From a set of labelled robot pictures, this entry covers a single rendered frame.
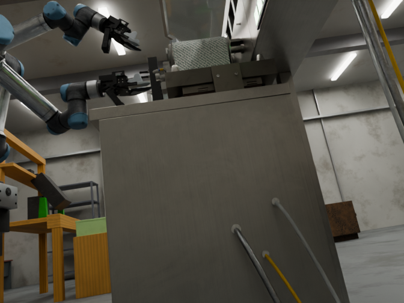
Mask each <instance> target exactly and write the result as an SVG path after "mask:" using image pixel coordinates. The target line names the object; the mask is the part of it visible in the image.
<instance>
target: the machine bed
mask: <svg viewBox="0 0 404 303"><path fill-rule="evenodd" d="M290 93H291V92H290V88H289V83H283V84H275V85H266V86H261V87H252V88H244V89H239V90H230V91H222V92H217V93H208V94H200V95H194V96H186V97H178V98H172V99H164V100H155V101H150V102H142V103H133V104H128V105H120V106H111V107H105V108H97V109H89V110H88V113H89V121H90V122H91V123H92V124H93V126H94V127H95V128H96V129H97V130H98V131H99V120H103V119H108V118H117V117H125V116H130V115H138V114H147V113H152V112H160V111H169V110H174V109H182V108H190V107H196V106H204V105H212V104H217V103H225V102H234V101H239V100H248V99H256V98H261V97H269V96H278V95H283V94H290ZM99 132H100V131H99Z"/></svg>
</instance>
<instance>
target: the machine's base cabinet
mask: <svg viewBox="0 0 404 303"><path fill-rule="evenodd" d="M99 131H100V147H101V156H102V172H103V188H104V197H105V213H106V229H107V238H108V254H109V270H110V279H111V295H112V303H274V302H273V300H272V298H271V296H270V294H269V292H268V290H267V288H266V287H265V285H264V283H263V281H262V279H261V278H260V275H259V274H258V272H257V270H256V268H255V267H254V265H253V263H252V261H251V259H250V258H249V256H248V254H247V253H246V251H245V249H244V247H243V246H242V244H241V242H240V240H239V239H238V237H237V236H236V235H235V234H233V233H232V232H231V226H232V225H234V224H238V225H239V226H240V227H241V232H242V234H243V235H244V237H245V239H246V240H247V242H248V243H249V245H250V247H251V249H252V250H253V252H254V254H255V255H256V257H257V259H258V261H259V262H260V264H261V266H262V268H263V270H264V271H265V273H266V275H267V276H268V278H269V281H270V282H271V284H272V286H273V288H274V289H275V291H276V293H277V295H278V297H279V299H280V301H281V303H297V301H296V299H295V298H294V297H293V295H292V293H291V292H290V290H289V289H288V288H287V286H286V285H285V283H284V281H283V280H282V279H281V277H280V276H279V274H278V273H277V271H276V270H275V269H274V267H273V266H272V265H271V263H270V262H269V261H268V259H267V258H264V257H262V255H261V253H262V251H263V250H267V251H268V252H269V256H270V258H271V259H272V261H273V262H274V263H275V264H276V266H277V267H278V269H279V270H280V271H281V273H282V274H283V275H284V277H285V278H286V280H287V281H288V283H289V284H290V285H291V287H292V289H293V290H294V291H295V293H296V294H297V296H298V298H299V299H300V300H301V302H302V303H336V302H335V300H334V298H333V297H332V294H331V292H330V291H329V289H328V287H327V285H326V284H325V282H324V280H323V278H322V276H321V274H320V273H319V271H318V269H317V267H316V265H315V264H314V262H313V260H312V259H311V257H310V255H309V253H308V252H307V250H306V248H305V246H304V245H303V243H302V242H301V240H300V238H299V236H298V235H297V233H296V231H295V230H294V228H293V227H292V225H291V224H290V222H289V221H288V219H287V218H286V217H285V215H284V213H283V212H282V211H281V210H280V209H279V207H278V206H273V205H272V204H271V200H272V199H273V198H278V199H279V201H280V204H281V205H282V206H283V207H284V208H285V210H286V211H287V213H288V214H289V215H290V217H291V218H292V219H293V221H294V223H295V224H296V226H297V227H298V228H299V230H300V232H301V233H302V235H303V237H304V238H305V240H306V241H307V243H308V245H309V247H310V248H311V250H312V252H313V254H314V255H315V257H316V258H317V261H318V262H319V264H320V265H321V267H322V269H323V271H324V273H325V274H326V276H327V278H328V279H329V282H330V283H331V285H332V287H333V289H334V290H335V292H336V294H337V296H338V298H339V300H340V302H341V303H343V298H342V295H341V291H340V286H339V283H338V279H337V275H336V272H335V267H334V263H333V260H332V255H331V251H330V248H329V243H328V239H327V236H326V231H325V227H324V224H323V219H322V215H321V212H320V207H319V203H318V200H317V195H316V191H315V188H314V183H313V179H312V176H311V171H310V167H309V164H308V159H307V155H306V152H305V148H304V143H303V140H302V136H301V131H300V128H299V124H298V119H297V116H296V112H295V107H294V104H293V100H292V95H291V94H283V95H278V96H269V97H261V98H256V99H248V100H239V101H234V102H225V103H217V104H212V105H204V106H196V107H190V108H182V109H173V110H169V111H160V112H152V113H147V114H138V115H130V116H125V117H117V118H108V119H103V120H99Z"/></svg>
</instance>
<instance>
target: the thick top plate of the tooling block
mask: <svg viewBox="0 0 404 303"><path fill-rule="evenodd" d="M239 66H240V71H241V75H242V79H247V78H256V77H261V79H262V84H265V85H272V84H273V82H274V80H275V78H276V76H277V74H278V72H277V67H276V63H275V59H274V58H272V59H267V60H258V61H249V62H244V63H239ZM164 74H165V83H166V88H167V93H168V98H169V99H172V98H175V96H180V97H183V91H182V87H188V86H193V85H202V84H211V83H213V79H212V73H211V67H203V68H198V69H189V70H180V71H175V72H166V73H164Z"/></svg>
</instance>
